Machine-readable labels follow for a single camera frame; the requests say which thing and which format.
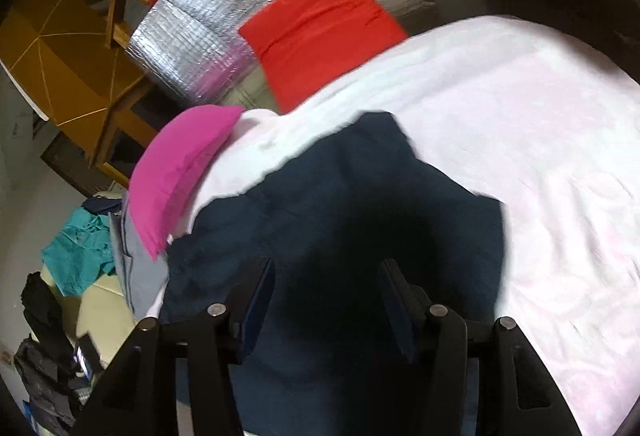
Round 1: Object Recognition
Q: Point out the teal cloth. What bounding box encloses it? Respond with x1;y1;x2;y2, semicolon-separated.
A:
41;207;118;297

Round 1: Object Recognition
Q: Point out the magenta cloth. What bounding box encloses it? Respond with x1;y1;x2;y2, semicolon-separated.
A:
129;106;246;261

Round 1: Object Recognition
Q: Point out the grey garment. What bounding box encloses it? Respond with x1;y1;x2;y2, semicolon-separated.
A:
109;193;171;317

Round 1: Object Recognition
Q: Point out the silver foil mat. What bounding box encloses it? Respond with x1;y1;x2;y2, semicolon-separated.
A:
129;0;436;114

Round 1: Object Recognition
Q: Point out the dark blue garment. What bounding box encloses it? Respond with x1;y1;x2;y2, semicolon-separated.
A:
160;112;511;436

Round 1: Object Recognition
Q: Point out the white pink blanket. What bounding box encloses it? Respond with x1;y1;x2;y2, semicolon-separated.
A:
165;16;640;436

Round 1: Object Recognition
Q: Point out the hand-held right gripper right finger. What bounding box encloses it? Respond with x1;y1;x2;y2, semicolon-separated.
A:
377;258;583;436

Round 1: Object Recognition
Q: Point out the pile of black clothes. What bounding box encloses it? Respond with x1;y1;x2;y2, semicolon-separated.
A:
14;272;101;436

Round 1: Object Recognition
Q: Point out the red folded cloth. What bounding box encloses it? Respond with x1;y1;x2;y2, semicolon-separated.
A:
238;0;410;114

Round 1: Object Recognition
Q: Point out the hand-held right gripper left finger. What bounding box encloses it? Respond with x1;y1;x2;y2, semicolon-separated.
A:
72;257;277;436

